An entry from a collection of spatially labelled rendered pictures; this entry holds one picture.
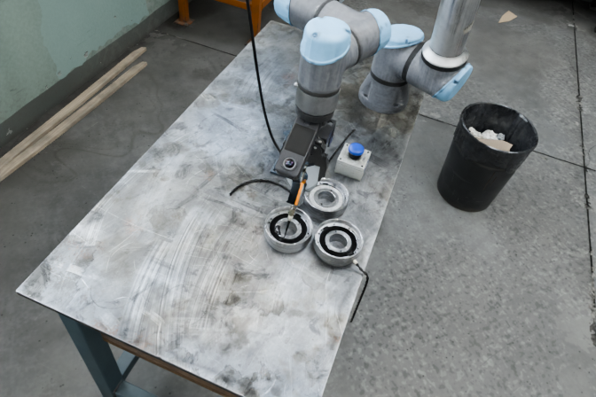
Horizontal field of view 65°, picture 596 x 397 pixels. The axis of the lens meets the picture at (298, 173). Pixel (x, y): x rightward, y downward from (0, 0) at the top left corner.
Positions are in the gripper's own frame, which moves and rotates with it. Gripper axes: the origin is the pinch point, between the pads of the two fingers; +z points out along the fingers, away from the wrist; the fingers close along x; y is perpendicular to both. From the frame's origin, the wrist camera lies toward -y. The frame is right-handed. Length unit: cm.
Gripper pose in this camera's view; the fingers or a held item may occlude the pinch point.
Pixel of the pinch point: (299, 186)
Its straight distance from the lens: 97.1
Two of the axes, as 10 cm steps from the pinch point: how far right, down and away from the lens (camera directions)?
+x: -9.3, -3.2, 1.7
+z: -1.0, 6.8, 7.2
